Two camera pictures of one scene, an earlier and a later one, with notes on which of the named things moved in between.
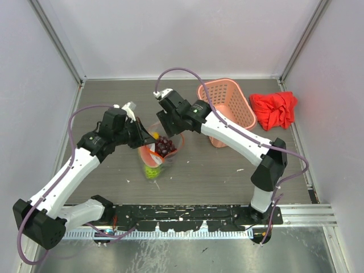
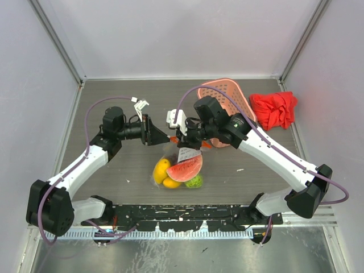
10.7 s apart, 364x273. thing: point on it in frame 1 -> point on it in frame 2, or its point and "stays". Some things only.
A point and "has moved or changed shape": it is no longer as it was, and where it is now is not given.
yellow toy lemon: (156, 135) has moved or changed shape
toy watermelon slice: (149, 156) -> (186, 170)
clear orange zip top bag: (153, 156) -> (179, 168)
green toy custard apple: (151, 173) -> (196, 182)
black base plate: (193, 218) stays
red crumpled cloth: (274, 110) stays
